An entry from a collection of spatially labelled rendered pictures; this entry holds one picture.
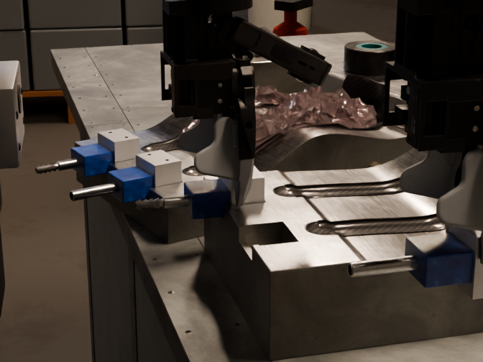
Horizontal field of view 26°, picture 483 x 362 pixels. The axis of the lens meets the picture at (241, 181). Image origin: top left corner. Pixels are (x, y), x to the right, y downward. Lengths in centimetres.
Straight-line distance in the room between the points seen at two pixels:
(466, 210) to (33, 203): 293
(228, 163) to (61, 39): 346
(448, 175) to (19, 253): 248
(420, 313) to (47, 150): 330
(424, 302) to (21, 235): 249
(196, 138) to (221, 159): 8
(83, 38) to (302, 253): 356
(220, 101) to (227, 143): 4
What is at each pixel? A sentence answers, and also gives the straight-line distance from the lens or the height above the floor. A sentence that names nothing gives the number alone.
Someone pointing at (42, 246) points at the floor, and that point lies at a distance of 329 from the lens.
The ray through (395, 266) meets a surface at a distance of 84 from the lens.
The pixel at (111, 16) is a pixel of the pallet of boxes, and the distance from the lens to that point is 446.
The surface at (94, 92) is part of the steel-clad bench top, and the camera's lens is 188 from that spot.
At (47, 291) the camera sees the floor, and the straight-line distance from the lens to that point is 299.
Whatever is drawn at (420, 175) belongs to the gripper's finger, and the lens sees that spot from 86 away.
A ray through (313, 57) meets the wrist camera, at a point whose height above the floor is 104.
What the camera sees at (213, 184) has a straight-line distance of 109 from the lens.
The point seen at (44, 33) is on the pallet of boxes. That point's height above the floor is 39.
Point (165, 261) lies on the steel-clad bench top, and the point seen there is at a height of 80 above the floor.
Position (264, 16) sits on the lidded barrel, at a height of 10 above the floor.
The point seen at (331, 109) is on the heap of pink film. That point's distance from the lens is 135.
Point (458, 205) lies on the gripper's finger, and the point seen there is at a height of 99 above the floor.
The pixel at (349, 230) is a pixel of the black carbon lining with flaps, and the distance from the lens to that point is 104.
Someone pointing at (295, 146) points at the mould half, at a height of 89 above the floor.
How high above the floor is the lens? 127
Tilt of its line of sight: 20 degrees down
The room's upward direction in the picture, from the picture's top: straight up
